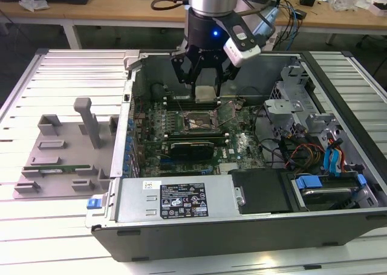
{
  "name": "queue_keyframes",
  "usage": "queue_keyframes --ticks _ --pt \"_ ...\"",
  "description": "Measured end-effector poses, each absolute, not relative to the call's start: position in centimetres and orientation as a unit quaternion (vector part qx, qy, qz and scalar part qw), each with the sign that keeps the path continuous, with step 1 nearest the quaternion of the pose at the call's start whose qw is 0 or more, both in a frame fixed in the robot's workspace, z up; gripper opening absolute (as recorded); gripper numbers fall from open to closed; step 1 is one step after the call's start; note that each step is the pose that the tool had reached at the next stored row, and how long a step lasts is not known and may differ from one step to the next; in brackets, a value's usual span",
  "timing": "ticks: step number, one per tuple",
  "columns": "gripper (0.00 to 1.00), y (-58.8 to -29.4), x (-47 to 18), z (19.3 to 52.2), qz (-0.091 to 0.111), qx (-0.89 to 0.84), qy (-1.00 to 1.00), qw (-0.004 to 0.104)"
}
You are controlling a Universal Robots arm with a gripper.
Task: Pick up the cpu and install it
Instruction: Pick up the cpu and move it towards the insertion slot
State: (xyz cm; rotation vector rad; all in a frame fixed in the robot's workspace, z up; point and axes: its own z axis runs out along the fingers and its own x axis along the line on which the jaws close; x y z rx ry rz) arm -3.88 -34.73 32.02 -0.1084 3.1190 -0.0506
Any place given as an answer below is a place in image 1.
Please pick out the silver power supply with label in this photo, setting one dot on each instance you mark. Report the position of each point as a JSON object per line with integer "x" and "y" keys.
{"x": 136, "y": 202}

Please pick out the green RAM stick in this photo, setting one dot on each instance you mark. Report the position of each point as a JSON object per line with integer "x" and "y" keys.
{"x": 69, "y": 167}

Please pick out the hard disk in blue carrier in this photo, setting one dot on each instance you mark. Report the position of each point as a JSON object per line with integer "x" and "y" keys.
{"x": 308, "y": 182}

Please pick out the green motherboard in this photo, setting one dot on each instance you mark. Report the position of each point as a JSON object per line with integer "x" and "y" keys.
{"x": 242, "y": 142}

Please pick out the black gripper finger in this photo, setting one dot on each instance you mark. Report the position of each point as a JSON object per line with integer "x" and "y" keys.
{"x": 183, "y": 69}
{"x": 226, "y": 72}

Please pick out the black open PC case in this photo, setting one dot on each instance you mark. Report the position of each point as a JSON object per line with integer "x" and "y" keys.
{"x": 211, "y": 241}

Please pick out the round black coin battery holder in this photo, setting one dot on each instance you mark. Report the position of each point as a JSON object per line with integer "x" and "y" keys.
{"x": 239, "y": 104}

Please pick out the blue case latch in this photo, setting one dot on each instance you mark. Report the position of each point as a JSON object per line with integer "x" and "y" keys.
{"x": 93, "y": 203}

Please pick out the silver metal drive cage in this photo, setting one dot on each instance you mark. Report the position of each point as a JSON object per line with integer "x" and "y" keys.
{"x": 284, "y": 105}

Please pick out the CPU socket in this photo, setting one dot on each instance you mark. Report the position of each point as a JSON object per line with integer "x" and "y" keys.
{"x": 196, "y": 122}

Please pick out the black RAM slot bank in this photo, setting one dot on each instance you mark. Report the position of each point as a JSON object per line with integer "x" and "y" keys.
{"x": 181, "y": 104}
{"x": 193, "y": 137}

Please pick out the black graphics card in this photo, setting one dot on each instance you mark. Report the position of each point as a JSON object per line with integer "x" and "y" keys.
{"x": 190, "y": 150}

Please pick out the small silver heatsink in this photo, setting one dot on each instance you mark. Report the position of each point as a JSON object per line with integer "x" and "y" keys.
{"x": 228, "y": 168}

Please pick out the crumpled white plastic wrap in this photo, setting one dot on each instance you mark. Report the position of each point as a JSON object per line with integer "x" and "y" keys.
{"x": 31, "y": 3}

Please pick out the small black adapter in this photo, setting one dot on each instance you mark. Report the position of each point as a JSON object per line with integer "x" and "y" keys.
{"x": 300, "y": 13}

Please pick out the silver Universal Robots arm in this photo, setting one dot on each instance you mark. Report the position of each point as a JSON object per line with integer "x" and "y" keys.
{"x": 211, "y": 0}

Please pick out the long wooden desk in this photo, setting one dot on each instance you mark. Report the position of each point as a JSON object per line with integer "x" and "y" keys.
{"x": 115, "y": 9}

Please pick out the black plastic drive cover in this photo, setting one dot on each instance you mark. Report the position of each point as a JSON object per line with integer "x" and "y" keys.
{"x": 260, "y": 190}

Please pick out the clear plastic bags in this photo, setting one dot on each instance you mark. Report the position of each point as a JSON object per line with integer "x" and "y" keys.
{"x": 344, "y": 0}

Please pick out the silver CPU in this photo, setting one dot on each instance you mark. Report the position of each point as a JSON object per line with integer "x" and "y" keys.
{"x": 205, "y": 94}

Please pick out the gray parts rack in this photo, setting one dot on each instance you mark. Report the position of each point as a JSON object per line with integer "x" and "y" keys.
{"x": 69, "y": 154}

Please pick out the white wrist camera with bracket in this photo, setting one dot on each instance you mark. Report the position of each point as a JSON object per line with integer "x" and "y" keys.
{"x": 242, "y": 53}

